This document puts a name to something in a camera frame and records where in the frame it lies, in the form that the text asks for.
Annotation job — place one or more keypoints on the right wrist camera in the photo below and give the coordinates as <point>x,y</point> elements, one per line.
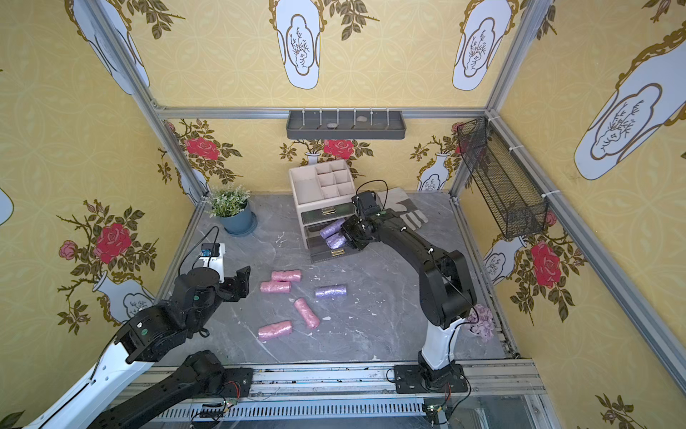
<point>366,204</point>

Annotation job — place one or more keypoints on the black wire mesh basket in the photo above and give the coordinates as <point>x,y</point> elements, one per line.
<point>515,202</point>

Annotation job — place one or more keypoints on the grey work glove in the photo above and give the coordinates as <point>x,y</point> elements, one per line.
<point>397,200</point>

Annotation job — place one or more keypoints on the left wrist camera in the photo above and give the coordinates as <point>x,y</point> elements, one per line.
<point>211,256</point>

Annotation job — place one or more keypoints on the grey wall shelf tray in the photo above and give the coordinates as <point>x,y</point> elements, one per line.
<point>346,123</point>

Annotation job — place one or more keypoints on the pink trash bag roll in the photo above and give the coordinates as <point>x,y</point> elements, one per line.
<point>274,331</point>
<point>311,320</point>
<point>276,287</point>
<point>287,276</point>

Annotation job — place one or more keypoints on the beige drawer organizer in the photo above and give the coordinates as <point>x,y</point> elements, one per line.
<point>322,194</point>

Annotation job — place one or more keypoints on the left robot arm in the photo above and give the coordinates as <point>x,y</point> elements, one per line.
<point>143,341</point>

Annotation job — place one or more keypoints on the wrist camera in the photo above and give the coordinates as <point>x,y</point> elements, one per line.
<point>366,204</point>
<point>211,256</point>

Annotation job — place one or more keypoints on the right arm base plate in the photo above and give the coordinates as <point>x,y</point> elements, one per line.
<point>421,379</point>

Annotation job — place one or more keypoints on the potted green plant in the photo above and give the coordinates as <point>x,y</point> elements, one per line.
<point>231,206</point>

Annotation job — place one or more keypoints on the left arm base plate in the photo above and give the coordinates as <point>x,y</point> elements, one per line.
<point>236,383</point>

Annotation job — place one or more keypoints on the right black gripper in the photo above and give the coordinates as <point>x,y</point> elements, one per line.
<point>349,231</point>

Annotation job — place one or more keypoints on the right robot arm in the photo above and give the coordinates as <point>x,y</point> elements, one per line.
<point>446,291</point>

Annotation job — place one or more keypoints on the purple trash bag roll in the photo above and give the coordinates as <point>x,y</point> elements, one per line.
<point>332,228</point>
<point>331,291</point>
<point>336,241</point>

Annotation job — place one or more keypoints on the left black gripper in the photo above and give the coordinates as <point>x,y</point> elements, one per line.
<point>230,286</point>

